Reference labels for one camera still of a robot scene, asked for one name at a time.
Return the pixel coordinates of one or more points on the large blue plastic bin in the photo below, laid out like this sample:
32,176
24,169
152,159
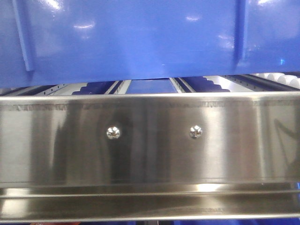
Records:
45,42

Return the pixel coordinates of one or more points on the left round-head screw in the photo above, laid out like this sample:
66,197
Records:
113,132

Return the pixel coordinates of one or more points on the round-head screw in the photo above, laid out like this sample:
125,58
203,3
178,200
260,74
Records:
195,132
113,132

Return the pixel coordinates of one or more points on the right round-head screw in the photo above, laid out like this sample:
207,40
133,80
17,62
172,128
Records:
195,132

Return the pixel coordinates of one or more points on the blue roller track right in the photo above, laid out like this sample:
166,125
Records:
201,84

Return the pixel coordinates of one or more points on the white roller track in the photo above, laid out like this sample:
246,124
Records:
281,78

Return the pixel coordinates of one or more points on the stainless steel rack front rail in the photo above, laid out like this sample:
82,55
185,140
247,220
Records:
57,164

